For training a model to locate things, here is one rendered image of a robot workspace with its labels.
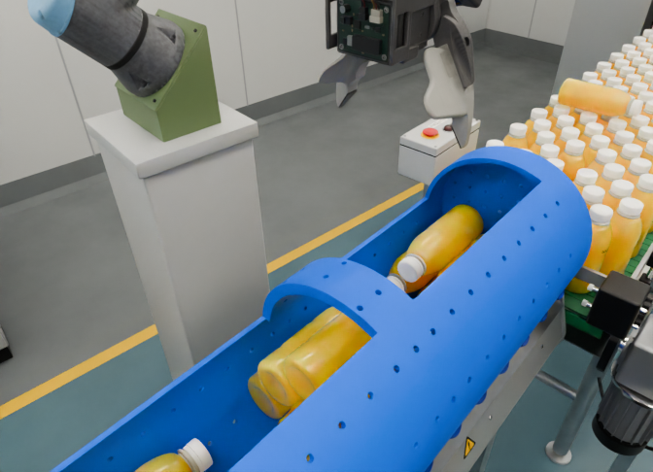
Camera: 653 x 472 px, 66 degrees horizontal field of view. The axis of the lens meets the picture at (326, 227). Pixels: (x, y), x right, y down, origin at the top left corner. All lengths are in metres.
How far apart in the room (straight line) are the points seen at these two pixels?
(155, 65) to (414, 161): 0.62
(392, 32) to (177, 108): 0.87
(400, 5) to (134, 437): 0.55
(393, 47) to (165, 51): 0.85
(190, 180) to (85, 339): 1.29
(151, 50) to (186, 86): 0.10
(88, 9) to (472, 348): 0.93
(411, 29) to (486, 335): 0.37
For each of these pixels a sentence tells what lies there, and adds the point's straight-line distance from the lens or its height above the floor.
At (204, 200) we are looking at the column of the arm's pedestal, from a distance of 1.30.
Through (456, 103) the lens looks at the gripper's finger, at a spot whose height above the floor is 1.45.
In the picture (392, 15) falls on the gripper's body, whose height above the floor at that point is 1.53.
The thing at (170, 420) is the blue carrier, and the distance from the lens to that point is 0.70.
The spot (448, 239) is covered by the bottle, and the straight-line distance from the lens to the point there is 0.84.
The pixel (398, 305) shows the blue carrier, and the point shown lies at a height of 1.23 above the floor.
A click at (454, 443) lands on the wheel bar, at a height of 0.92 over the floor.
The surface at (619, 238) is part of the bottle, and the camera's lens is 1.12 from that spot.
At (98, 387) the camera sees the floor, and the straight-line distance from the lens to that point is 2.21.
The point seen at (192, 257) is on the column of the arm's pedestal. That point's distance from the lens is 1.37.
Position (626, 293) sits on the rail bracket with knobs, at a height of 1.00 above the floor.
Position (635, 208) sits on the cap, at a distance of 1.10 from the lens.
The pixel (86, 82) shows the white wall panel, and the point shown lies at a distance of 3.37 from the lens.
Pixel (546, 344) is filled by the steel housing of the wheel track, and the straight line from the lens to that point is 1.07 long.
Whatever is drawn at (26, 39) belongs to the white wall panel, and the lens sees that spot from 3.25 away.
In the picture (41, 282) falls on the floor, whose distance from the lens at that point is 2.81.
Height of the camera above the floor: 1.62
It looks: 36 degrees down
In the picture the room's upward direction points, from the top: 1 degrees counter-clockwise
